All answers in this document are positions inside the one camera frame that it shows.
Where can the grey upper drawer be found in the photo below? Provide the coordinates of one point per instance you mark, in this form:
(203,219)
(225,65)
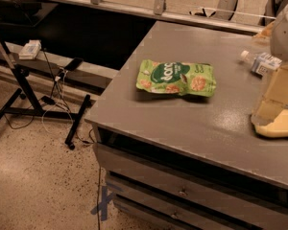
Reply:
(250,211)

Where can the green snack bag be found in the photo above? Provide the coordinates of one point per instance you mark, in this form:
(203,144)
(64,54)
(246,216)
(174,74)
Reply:
(176,78)

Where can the grey lower drawer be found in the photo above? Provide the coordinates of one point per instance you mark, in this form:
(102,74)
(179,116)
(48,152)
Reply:
(170,214)

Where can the grey drawer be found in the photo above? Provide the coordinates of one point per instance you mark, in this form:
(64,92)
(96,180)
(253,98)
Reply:
(250,211)
(170,214)

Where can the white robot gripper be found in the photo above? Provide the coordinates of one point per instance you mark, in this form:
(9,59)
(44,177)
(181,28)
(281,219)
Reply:
(285,35)

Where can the black power adapter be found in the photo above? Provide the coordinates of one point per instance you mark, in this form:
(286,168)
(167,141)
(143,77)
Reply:
(48,100)

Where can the yellow sponge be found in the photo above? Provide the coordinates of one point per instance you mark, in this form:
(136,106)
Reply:
(277,129)

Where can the black smartphone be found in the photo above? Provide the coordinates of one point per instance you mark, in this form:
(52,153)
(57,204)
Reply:
(73,64)

